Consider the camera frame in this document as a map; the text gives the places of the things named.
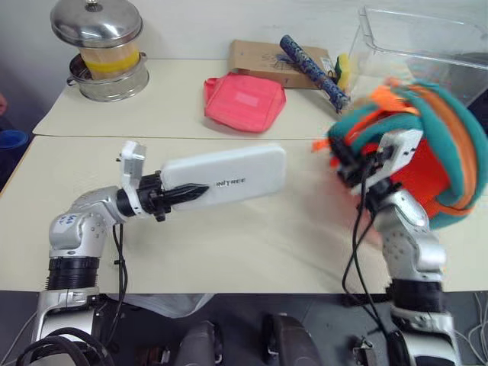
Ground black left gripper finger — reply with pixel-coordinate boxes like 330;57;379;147
166;183;210;205

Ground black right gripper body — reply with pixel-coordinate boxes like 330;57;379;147
336;149;387;188

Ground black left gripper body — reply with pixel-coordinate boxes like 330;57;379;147
137;171;173;223

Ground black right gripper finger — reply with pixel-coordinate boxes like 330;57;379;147
329;135;355;167

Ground white rectangular box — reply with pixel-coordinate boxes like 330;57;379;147
159;142;288;210

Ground orange and teal backpack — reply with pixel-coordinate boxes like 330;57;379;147
311;77;488;232

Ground brown cardboard box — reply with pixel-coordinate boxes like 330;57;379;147
229;39;333;91

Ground yellow sponge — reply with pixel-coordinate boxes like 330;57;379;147
334;53;354;92

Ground blue patterned roll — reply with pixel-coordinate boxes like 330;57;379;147
278;34;352;114

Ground pink fabric pouch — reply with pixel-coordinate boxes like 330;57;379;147
202;72;287;136

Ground white crumpled plastic sheet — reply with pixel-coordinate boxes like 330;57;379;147
104;292;217;319

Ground steel steamer pot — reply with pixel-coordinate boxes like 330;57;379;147
66;51;151;103

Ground clear plastic bin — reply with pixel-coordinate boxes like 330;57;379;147
347;5;488;112

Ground translucent container with yellow band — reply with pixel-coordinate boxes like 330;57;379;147
78;42;140;81

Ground blue round object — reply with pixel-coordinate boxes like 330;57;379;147
0;129;28;153

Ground dark rounded shape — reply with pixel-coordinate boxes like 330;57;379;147
178;319;224;366
261;312;325;366

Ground steel pot lid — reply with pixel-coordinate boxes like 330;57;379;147
50;0;144;50

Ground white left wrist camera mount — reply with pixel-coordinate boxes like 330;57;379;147
118;140;149;219

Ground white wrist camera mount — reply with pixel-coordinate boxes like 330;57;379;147
118;140;149;219
350;128;425;197

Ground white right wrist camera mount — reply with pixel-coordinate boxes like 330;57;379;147
350;128;425;197

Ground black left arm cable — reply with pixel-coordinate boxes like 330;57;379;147
106;223;130;342

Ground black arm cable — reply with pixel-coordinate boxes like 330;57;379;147
106;223;130;342
341;171;388;332

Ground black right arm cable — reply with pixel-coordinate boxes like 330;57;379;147
341;171;388;332

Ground black coiled cable bundle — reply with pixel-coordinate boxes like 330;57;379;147
14;326;115;366

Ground white thin cables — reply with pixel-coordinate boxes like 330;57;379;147
455;292;488;366

